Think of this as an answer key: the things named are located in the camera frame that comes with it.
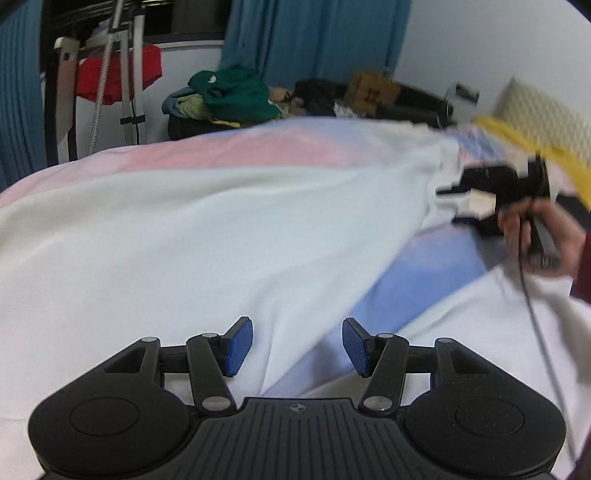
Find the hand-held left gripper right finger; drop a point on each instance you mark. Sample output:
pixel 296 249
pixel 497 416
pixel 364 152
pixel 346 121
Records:
pixel 358 346

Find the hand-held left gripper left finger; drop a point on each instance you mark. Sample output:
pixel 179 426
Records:
pixel 238 346

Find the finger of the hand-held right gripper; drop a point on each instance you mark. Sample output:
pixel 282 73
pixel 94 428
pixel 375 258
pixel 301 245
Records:
pixel 471 181
pixel 480 225

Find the white pants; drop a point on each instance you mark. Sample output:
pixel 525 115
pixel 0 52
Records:
pixel 184 221

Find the person's right forearm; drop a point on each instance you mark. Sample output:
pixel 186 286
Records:
pixel 584 272

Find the person's right hand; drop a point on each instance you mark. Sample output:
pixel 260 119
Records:
pixel 568 240

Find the yellow plush pillow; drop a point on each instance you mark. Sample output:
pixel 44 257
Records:
pixel 558 152

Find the quilted cream headboard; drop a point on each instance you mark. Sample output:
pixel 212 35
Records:
pixel 540 115

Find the pastel bed cover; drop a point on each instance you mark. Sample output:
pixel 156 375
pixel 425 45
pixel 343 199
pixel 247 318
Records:
pixel 415 286

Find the brown paper bag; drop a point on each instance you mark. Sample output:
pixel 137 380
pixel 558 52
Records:
pixel 369 90

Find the grey patterned garment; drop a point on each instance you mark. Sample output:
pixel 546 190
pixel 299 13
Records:
pixel 345 110

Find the black garment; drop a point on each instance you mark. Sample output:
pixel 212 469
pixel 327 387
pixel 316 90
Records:
pixel 318 92

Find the beige garment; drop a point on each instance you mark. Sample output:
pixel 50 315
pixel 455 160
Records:
pixel 279 94

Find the blue curtain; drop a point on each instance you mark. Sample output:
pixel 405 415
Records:
pixel 21 101
pixel 314 37

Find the black sofa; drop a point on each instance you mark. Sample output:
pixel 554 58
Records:
pixel 184 127

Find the yellow-green garment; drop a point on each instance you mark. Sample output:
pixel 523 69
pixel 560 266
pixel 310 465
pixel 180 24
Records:
pixel 191 107

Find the green garment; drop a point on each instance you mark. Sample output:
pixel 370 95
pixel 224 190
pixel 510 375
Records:
pixel 240 94

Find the light blue garment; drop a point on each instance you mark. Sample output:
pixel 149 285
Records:
pixel 173 101

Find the red garment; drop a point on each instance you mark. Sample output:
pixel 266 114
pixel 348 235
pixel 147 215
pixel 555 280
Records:
pixel 147 64

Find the white standing board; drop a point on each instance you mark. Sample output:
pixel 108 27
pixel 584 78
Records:
pixel 64 92

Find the dark window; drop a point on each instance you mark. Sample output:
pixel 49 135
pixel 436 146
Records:
pixel 184 18

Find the wall outlet with charger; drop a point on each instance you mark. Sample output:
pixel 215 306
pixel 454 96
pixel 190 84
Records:
pixel 467 92

